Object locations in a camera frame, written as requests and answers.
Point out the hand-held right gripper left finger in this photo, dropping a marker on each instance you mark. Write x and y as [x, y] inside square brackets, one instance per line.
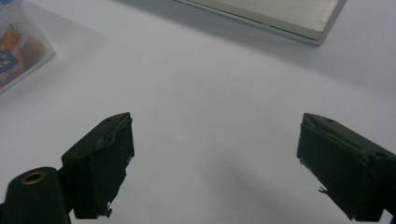
[102, 161]

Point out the clear plastic box with label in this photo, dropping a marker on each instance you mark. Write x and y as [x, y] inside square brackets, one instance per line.
[18, 53]

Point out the flat silver metal slab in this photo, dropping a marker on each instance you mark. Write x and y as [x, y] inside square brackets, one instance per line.
[274, 15]

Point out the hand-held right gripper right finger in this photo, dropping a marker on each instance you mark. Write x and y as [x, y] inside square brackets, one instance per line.
[345, 168]

